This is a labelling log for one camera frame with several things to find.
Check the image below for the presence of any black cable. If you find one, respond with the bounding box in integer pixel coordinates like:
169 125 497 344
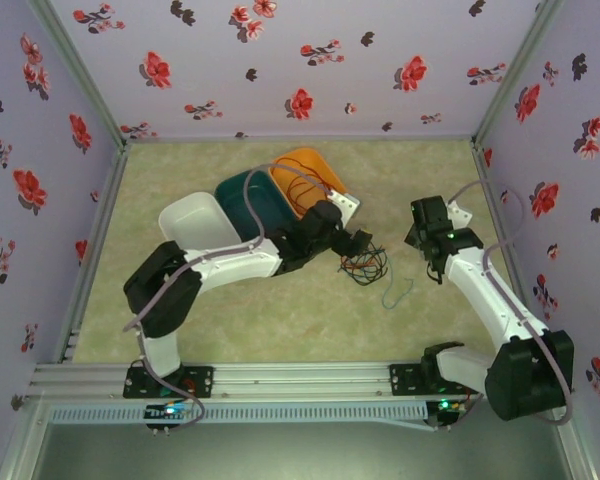
349 243 389 281
344 247 389 284
337 243 389 287

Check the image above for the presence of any blue cable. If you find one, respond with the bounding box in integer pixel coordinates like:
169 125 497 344
342 262 389 281
344 257 386 281
381 277 414 310

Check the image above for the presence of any orange plastic bin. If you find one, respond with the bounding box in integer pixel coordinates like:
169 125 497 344
269 146 351 221

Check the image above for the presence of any teal plastic bin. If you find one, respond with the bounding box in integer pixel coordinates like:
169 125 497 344
214 168 301 241

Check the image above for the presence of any white plastic bin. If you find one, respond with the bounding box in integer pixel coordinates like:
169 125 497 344
158 192 241 251

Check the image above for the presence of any small circuit board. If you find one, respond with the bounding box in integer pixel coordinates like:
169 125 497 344
427 397 469 431
144 403 191 429

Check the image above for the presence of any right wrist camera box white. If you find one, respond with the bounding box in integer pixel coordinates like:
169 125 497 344
447 199 474 226

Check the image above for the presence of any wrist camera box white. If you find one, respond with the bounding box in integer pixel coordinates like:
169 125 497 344
328 188 361 226
447 199 474 226

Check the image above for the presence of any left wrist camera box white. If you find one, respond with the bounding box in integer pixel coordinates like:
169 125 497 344
328 188 361 226

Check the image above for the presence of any left arm grey cable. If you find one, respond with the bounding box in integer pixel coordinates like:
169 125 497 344
123 166 334 431

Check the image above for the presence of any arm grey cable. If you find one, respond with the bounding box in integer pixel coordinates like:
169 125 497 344
123 166 334 431
439 179 576 431

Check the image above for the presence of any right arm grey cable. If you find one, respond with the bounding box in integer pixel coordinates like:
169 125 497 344
439 179 576 431

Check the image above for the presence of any aluminium table side rail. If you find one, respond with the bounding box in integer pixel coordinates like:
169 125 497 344
52 144 131 364
470 142 549 359

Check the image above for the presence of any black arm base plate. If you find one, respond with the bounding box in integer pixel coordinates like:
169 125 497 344
123 366 215 400
388 363 481 397

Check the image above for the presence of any aluminium mounting rail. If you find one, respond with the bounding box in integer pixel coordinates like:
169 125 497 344
29 362 576 399

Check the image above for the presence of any white slotted cable duct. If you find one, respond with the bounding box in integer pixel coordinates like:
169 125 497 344
49 403 429 424

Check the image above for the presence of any aluminium frame post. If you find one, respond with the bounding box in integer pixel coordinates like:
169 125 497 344
27 0 131 149
471 0 566 151

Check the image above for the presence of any aluminium lower frame bar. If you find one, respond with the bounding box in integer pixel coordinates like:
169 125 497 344
0 397 51 480
549 419 600 480

